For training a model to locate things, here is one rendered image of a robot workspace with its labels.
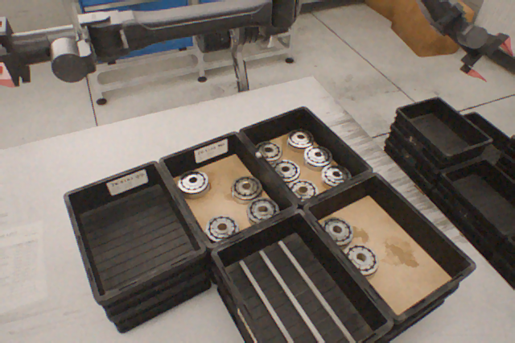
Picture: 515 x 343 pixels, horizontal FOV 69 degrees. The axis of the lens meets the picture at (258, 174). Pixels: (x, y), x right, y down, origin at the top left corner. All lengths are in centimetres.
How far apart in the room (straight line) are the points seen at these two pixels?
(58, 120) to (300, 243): 240
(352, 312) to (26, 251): 106
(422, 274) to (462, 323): 21
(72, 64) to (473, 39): 100
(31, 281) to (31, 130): 192
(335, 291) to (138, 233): 62
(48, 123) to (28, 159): 140
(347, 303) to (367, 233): 25
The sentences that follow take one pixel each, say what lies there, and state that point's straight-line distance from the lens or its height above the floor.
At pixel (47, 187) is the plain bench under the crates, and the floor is 70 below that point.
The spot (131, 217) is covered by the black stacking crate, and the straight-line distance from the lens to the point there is 127.
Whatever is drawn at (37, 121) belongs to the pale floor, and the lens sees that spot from 326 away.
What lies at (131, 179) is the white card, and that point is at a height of 90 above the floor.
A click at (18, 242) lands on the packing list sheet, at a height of 70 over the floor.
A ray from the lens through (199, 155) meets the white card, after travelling 132.
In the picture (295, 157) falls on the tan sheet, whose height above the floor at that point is 83.
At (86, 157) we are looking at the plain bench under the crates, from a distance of 171.
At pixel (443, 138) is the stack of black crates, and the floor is 49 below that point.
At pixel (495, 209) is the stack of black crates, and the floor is 38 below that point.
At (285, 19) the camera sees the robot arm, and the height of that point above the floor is 143.
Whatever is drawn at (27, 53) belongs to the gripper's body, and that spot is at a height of 146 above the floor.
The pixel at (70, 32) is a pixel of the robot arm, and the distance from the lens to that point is 81.
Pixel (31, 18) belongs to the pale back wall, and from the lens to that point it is 387.
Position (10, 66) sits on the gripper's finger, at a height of 144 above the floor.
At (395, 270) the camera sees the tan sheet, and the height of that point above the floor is 83.
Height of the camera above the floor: 181
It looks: 47 degrees down
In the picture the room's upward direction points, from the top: 2 degrees clockwise
